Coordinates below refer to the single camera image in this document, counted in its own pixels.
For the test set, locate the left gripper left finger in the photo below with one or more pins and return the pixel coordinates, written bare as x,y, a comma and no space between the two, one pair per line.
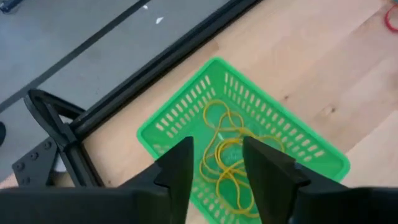
124,205

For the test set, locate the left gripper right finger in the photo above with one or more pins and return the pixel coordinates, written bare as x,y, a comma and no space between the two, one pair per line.
295,202

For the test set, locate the yellow rubber band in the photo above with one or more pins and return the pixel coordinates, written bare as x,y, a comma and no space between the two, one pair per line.
237,194
264,137
217,100

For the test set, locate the red rubber band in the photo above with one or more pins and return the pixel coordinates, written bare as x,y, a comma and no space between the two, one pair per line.
387,23

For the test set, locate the green plastic basket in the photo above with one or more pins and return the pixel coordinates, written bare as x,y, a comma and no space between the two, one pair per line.
267,93

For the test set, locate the dark object on floor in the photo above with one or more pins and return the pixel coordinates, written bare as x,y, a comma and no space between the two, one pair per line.
9,4

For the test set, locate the black metal table frame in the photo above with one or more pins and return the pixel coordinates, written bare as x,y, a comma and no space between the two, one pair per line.
155,67

